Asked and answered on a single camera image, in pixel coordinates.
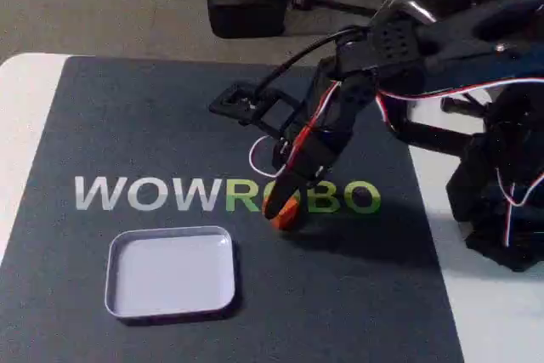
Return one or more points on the orange block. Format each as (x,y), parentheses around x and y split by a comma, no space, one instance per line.
(290,216)

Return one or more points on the white rectangular tray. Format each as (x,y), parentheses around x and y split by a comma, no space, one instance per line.
(170,269)

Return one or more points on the dark mat with WOWROBO print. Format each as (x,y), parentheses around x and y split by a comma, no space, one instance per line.
(127,125)

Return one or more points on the black camera mount frame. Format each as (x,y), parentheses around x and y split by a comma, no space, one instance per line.
(221,103)

